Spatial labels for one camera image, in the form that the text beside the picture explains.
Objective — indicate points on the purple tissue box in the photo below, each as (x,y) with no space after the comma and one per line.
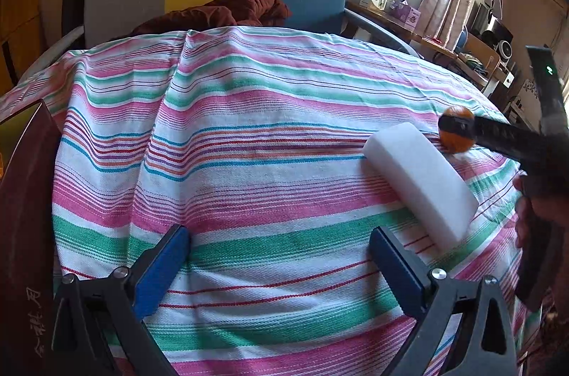
(406,14)

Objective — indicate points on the orange fruit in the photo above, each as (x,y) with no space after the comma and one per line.
(458,143)

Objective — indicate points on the person's right hand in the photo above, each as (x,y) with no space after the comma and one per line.
(558,220)

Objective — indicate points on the yellow wooden cabinet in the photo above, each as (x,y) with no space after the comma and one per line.
(17,11)

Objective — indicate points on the dark red box container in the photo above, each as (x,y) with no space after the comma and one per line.
(26,247)

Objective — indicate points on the grey round speaker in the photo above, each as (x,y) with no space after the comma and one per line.
(505,49)

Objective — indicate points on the maroon cloth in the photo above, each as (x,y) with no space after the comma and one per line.
(222,11)

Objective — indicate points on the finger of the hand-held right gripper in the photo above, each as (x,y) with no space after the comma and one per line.
(502,136)

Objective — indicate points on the blue round object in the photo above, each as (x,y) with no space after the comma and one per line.
(462,40)

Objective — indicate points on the wooden side table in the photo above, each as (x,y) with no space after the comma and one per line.
(386,18)

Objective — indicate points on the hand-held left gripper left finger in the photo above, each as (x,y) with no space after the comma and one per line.
(160,269)

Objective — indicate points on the pink green striped tablecloth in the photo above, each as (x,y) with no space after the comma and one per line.
(266,180)

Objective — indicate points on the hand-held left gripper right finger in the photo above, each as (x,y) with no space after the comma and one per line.
(400,274)

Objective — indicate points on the white foam sponge block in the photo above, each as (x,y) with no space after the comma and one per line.
(418,180)

